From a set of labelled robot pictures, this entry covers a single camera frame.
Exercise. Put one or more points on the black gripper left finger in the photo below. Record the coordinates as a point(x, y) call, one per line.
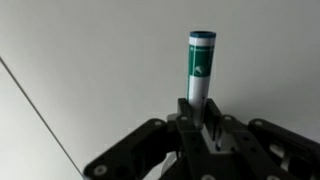
point(156, 143)

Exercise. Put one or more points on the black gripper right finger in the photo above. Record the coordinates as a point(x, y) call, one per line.
point(263, 140)

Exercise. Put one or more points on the green white marker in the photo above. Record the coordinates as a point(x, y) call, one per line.
point(200, 63)

